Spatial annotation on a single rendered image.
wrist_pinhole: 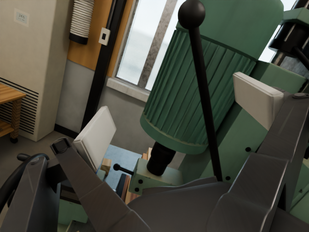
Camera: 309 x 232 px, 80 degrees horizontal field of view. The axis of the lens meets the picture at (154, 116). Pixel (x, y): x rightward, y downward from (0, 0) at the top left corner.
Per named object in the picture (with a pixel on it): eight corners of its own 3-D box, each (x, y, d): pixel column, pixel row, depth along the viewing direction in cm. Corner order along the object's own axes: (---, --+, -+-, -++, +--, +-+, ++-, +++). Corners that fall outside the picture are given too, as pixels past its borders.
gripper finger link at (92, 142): (97, 172, 14) (88, 174, 14) (117, 129, 21) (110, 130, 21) (81, 139, 13) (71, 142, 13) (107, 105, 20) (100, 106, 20)
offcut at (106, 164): (100, 165, 69) (103, 157, 67) (109, 167, 70) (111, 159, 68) (99, 173, 66) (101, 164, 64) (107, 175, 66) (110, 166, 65)
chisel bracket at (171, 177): (129, 177, 57) (138, 156, 54) (171, 191, 59) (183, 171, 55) (125, 197, 50) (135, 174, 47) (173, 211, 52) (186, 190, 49)
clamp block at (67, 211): (60, 177, 62) (65, 157, 58) (100, 189, 63) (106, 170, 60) (32, 218, 48) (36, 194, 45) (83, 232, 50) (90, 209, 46)
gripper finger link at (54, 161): (76, 182, 13) (37, 190, 13) (98, 142, 17) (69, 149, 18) (65, 165, 12) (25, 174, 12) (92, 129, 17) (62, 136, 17)
